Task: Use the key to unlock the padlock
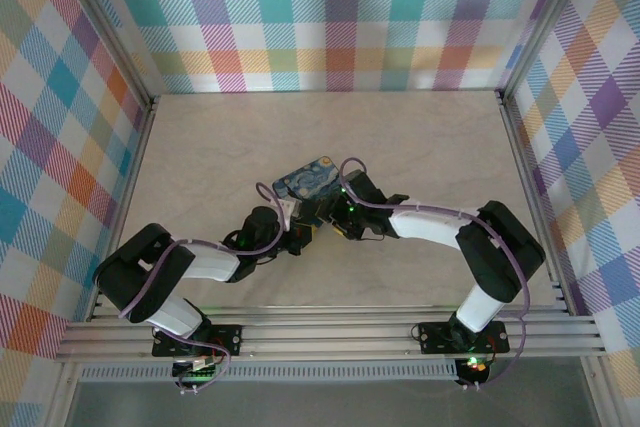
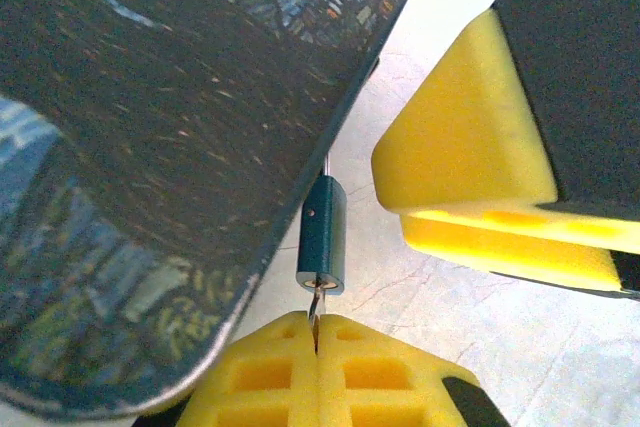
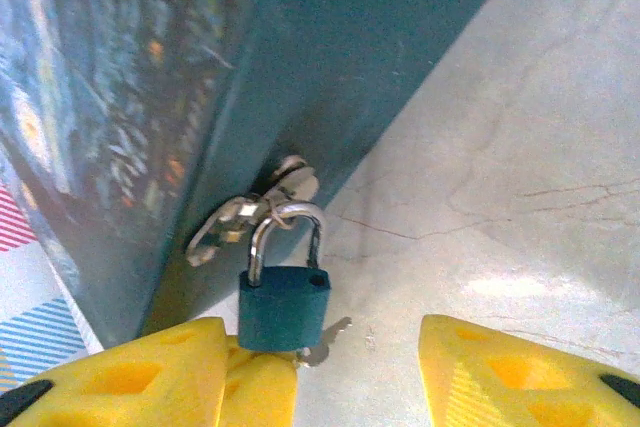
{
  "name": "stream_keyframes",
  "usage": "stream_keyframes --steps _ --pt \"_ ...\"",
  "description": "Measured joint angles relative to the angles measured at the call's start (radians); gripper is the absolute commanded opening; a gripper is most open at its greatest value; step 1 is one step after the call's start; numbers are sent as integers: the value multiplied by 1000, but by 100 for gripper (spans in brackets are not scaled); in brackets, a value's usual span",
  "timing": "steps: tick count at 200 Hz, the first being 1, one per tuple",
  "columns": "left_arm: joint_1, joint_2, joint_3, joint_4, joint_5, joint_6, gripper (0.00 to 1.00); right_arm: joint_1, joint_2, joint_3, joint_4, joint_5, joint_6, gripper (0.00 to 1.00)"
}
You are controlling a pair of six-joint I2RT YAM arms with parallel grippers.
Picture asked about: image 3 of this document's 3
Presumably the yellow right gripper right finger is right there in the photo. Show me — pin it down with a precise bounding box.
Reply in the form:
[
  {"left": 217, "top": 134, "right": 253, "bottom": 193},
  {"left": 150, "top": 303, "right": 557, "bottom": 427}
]
[{"left": 418, "top": 314, "right": 640, "bottom": 427}]

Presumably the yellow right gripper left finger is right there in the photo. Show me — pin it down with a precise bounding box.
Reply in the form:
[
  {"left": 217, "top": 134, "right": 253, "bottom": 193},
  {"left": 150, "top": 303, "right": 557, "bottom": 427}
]
[{"left": 0, "top": 316, "right": 300, "bottom": 427}]

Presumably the small blue padlock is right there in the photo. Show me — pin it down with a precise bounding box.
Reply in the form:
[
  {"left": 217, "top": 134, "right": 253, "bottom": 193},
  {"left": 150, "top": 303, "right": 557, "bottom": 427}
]
[{"left": 238, "top": 201, "right": 332, "bottom": 353}]

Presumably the small silver key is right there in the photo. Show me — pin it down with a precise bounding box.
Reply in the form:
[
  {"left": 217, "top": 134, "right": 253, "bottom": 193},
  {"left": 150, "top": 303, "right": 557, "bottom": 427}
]
[{"left": 294, "top": 316, "right": 354, "bottom": 368}]

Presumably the starry night print box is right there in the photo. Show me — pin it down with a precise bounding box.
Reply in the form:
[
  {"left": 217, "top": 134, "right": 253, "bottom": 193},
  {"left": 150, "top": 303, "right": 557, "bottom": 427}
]
[{"left": 0, "top": 0, "right": 526, "bottom": 348}]

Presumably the silver metal box hasp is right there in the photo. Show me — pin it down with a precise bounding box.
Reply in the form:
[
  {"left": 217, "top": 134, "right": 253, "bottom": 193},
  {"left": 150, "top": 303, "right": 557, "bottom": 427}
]
[{"left": 185, "top": 154, "right": 321, "bottom": 268}]

